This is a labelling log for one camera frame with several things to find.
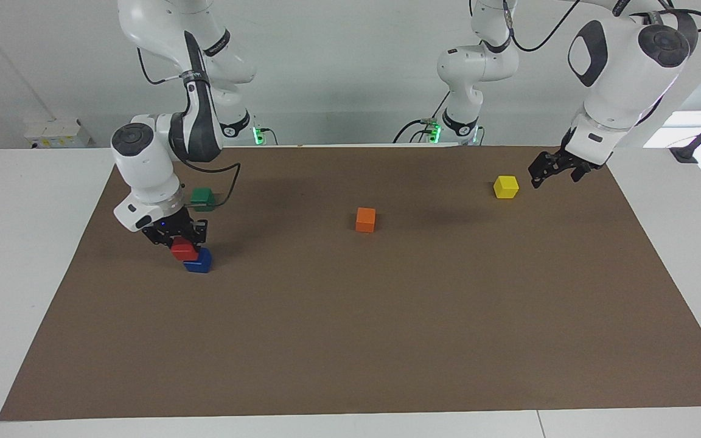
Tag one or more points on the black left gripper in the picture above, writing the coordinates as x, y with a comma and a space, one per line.
578, 159

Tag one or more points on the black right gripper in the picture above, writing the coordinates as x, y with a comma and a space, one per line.
171, 226

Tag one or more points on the red wooden block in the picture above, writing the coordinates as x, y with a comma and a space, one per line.
184, 249

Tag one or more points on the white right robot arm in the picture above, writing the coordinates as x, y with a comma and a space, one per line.
149, 164

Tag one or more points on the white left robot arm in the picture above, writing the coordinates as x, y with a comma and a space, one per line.
624, 79

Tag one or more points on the blue wooden block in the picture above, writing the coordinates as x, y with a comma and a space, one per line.
201, 263

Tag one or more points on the green wooden block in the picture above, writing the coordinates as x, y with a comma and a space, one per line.
202, 198

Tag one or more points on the yellow wooden block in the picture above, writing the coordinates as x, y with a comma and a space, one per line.
505, 187

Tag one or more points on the orange wooden block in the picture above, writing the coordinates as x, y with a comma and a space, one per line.
366, 220

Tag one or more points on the brown table mat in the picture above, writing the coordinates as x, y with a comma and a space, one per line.
350, 316

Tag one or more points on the white wall box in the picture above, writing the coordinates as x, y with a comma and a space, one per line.
58, 134

